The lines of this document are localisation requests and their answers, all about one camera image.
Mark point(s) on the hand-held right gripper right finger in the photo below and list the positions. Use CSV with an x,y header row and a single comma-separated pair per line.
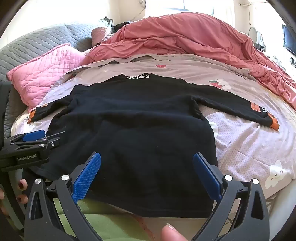
x,y
207,176

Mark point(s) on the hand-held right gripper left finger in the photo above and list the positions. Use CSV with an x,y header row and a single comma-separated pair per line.
x,y
86,176

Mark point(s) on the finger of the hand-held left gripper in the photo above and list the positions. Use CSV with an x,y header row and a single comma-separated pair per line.
x,y
34,135
49,141

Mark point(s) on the black sweater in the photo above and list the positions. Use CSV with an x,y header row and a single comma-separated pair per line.
x,y
138,129

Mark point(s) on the person's left hand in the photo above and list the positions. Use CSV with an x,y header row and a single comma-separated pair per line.
x,y
22,185

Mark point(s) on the person's right hand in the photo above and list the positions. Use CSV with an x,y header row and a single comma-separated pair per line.
x,y
172,234

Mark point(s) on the mauve printed bed sheet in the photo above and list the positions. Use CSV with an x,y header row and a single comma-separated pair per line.
x,y
242,143

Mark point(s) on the green fleece clothing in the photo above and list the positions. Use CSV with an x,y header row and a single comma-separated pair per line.
x,y
111,227

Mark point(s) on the pink quilted pillow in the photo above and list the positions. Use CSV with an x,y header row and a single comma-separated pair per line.
x,y
46,69

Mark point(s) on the grey quilted bedspread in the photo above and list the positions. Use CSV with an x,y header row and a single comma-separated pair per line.
x,y
30,41

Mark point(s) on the small mauve pillow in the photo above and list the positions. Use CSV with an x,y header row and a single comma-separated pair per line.
x,y
99,34

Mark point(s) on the dark cloth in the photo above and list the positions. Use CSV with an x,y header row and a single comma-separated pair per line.
x,y
120,26

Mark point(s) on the salmon red duvet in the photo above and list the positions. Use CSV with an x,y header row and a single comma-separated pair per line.
x,y
185,37

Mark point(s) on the white appliance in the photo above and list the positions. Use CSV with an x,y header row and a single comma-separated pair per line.
x,y
257,38

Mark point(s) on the window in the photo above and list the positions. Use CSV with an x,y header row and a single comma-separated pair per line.
x,y
196,5

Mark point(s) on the black wall television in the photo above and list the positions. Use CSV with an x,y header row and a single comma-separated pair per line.
x,y
289,39

